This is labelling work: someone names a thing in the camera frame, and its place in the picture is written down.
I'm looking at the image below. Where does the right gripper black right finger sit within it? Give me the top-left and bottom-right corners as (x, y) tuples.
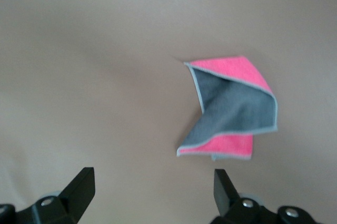
(210, 168), (323, 224)

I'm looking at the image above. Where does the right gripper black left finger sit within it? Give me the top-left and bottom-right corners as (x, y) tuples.
(0, 167), (95, 224)

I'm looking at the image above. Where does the pink and grey towel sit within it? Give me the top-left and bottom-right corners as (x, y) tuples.
(175, 55), (279, 162)

